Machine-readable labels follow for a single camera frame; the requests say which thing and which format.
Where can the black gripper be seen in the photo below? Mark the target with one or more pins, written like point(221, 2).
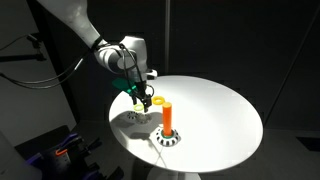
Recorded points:
point(140, 88)

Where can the clear round plastic dish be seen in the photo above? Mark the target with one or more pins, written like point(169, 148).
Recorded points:
point(143, 120)

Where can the white rounded housing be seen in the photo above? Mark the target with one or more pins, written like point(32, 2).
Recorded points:
point(13, 166)

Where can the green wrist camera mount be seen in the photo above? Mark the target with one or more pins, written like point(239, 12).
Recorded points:
point(120, 85)

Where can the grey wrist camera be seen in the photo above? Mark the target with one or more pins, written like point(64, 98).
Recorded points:
point(151, 74)

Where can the grey vertical wall post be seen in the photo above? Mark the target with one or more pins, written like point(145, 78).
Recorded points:
point(167, 36)

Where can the white table pedestal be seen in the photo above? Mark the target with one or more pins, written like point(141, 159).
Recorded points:
point(173, 176)

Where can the black camera stand boom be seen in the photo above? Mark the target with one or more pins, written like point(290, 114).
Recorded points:
point(20, 57)

